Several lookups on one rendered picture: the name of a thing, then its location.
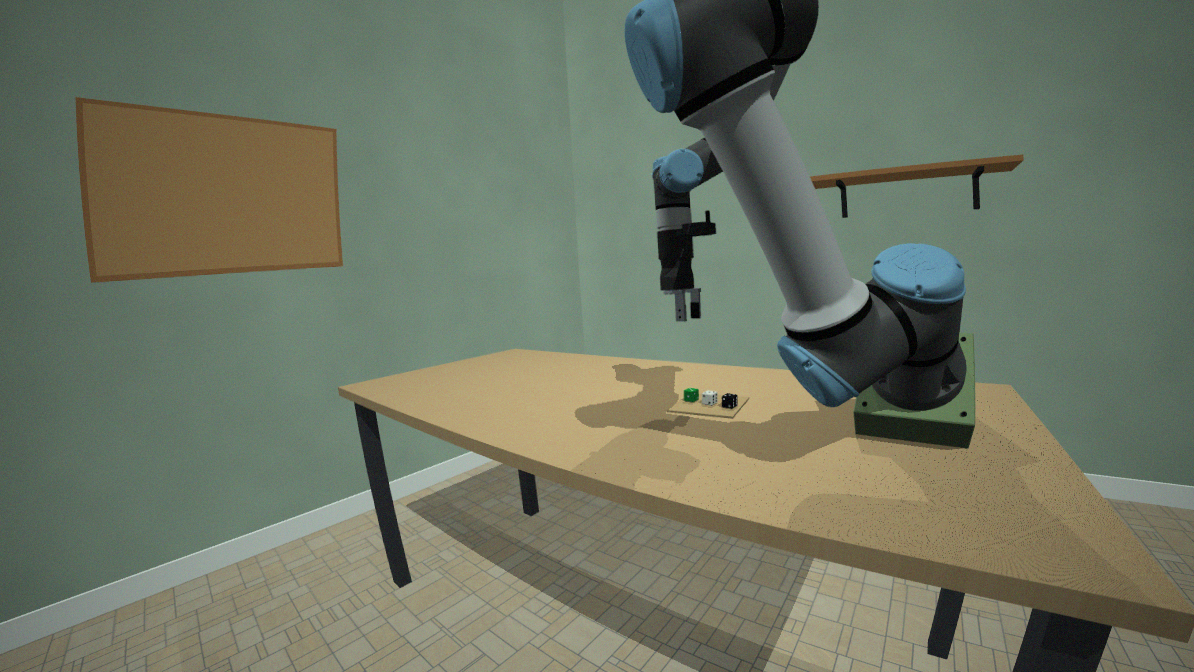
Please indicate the tan square mat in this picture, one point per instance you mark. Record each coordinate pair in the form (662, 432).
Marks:
(716, 410)

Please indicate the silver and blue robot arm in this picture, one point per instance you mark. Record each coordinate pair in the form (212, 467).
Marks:
(686, 54)

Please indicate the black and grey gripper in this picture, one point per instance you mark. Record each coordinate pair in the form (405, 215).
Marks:
(675, 244)

